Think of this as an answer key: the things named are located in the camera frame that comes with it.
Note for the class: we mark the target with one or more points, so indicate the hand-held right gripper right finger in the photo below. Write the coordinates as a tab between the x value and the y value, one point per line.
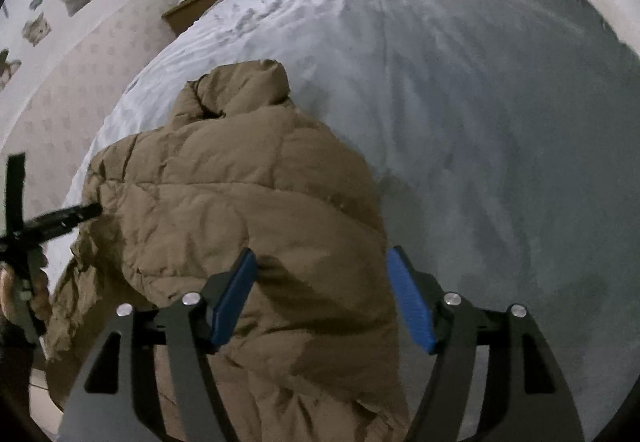
412	302

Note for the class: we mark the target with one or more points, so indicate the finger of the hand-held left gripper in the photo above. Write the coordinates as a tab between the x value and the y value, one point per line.
65	219

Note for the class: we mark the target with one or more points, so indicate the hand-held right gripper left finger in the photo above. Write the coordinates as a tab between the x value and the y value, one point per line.
232	297

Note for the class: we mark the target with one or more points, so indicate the brown puffer jacket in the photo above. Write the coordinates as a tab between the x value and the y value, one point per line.
240	202

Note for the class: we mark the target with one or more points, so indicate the person's left hand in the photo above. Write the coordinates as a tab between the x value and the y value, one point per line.
7	294

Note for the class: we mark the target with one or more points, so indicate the grey plush blanket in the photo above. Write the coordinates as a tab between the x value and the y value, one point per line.
475	122

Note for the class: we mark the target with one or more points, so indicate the wooden nightstand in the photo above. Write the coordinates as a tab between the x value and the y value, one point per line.
195	10

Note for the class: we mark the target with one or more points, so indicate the hat cat wall sticker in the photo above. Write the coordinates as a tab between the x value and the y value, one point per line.
9	70

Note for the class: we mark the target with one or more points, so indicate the tabby cat wall sticker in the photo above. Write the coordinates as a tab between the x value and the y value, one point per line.
37	30

